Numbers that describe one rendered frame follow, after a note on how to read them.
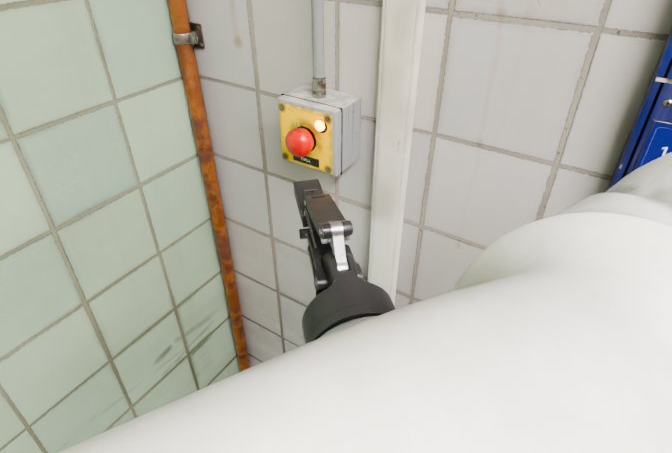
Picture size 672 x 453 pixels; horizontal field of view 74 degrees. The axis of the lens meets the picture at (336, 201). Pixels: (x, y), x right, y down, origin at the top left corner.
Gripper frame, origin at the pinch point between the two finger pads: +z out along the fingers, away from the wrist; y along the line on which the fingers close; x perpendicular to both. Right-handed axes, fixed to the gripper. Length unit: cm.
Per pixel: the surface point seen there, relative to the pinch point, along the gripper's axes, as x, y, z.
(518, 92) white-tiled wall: 24.8, -9.5, 2.8
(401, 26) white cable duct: 13.4, -15.4, 11.8
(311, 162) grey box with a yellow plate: 2.5, 3.3, 14.8
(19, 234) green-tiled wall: -38.9, 11.2, 17.3
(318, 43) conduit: 4.4, -12.5, 17.4
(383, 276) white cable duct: 13.6, 24.8, 11.6
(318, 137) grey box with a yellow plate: 3.5, -0.9, 13.9
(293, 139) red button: 0.0, -1.1, 13.6
